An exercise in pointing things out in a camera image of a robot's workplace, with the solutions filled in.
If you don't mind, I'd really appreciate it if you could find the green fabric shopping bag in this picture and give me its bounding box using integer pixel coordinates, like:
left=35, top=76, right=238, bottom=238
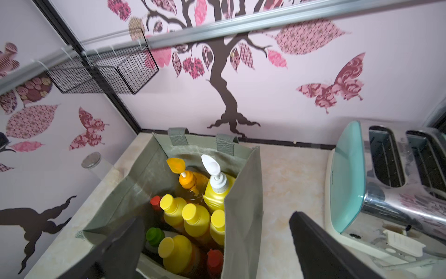
left=77, top=128, right=263, bottom=279

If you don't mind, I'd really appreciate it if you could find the yellow pump soap bottle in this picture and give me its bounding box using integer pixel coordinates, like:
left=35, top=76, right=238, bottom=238
left=201, top=155, right=236, bottom=213

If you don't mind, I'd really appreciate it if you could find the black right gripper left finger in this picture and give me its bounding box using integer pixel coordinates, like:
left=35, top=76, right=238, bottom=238
left=59, top=217, right=145, bottom=279

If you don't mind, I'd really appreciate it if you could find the clear glass cup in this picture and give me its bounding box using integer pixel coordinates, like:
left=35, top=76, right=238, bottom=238
left=81, top=152, right=114, bottom=180

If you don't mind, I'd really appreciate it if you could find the white bottle green cap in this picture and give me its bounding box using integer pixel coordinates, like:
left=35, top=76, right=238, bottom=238
left=145, top=227, right=166, bottom=255

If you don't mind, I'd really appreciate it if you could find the mint chrome toaster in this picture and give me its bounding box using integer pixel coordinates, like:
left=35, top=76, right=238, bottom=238
left=324, top=120, right=446, bottom=277

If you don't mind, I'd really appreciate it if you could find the black wire basket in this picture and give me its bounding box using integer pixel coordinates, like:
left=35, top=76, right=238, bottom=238
left=46, top=27, right=159, bottom=95

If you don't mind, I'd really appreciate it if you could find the large orange pump soap bottle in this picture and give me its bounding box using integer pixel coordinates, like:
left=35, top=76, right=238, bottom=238
left=167, top=158, right=209, bottom=205

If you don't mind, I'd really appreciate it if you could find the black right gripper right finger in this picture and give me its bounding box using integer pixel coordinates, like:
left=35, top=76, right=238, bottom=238
left=289, top=212, right=381, bottom=279

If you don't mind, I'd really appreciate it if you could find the red soap bottle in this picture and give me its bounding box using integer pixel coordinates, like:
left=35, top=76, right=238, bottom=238
left=206, top=249, right=224, bottom=279

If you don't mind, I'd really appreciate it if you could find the dark green bottle red cap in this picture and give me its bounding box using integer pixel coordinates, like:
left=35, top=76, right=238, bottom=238
left=150, top=195, right=163, bottom=217

